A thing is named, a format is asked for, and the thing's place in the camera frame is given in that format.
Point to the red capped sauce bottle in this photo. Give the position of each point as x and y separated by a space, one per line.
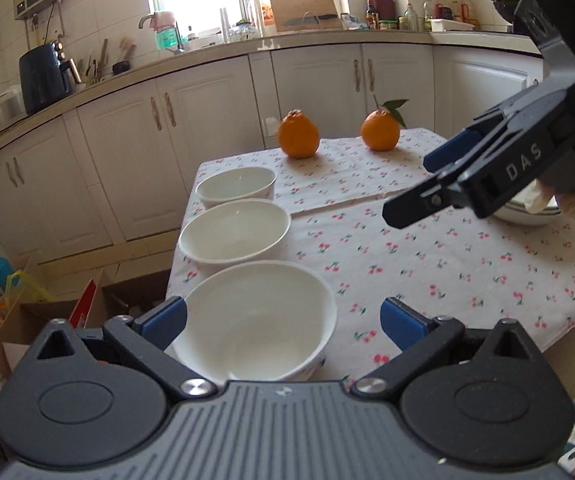
441 11

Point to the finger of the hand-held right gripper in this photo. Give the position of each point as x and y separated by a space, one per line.
450 150
412 207

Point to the cherry print tablecloth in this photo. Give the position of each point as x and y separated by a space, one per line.
392 270

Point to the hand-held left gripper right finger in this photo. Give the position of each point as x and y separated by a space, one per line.
402 325

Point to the green dish soap bottle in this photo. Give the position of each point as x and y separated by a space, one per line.
166 40

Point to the yellow plastic bag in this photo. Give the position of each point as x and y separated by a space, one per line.
29 287

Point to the metal kitchen faucet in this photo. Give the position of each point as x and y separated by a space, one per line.
178 42

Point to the white floral ceramic bowl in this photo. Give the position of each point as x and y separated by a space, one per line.
235 182
232 225
257 320

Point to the clear glass bottle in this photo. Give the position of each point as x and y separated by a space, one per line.
411 20

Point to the yellow oil bottle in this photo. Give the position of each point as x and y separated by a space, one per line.
465 10

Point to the black kitchen knife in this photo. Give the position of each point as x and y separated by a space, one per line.
317 19

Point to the orange with green leaf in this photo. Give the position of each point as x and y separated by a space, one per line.
380 132

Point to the bumpy orange without leaf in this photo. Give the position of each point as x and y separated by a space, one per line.
298 135

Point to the clear oil bottle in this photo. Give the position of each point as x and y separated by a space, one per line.
428 15

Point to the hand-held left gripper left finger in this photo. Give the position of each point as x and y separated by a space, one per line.
167 317

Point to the glass jar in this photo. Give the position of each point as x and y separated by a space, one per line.
242 34

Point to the white rice cooker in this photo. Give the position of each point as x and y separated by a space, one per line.
4 110

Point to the red cardboard box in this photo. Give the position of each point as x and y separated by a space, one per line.
83 310

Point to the beige kitchen countertop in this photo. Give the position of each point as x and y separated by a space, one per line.
267 42

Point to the dark blue air fryer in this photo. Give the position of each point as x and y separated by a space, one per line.
42 80

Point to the blue water jug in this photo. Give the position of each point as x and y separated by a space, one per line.
1 270

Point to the black wok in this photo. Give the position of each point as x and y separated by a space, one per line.
505 12

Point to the pink dish cloth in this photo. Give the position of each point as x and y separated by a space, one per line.
162 20

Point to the utensil holder with utensils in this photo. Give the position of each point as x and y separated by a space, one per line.
94 67

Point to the brown cardboard box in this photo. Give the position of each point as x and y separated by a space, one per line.
32 320

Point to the small black bowl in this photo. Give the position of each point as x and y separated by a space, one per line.
122 67

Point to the white plate with fruit decal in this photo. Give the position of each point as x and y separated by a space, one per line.
522 217

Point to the dark soy sauce bottle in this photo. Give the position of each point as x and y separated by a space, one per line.
371 17

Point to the white rectangular tray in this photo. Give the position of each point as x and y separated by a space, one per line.
452 25

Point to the wooden cutting board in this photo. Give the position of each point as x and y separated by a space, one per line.
297 5

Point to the red knife block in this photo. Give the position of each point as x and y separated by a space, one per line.
385 7

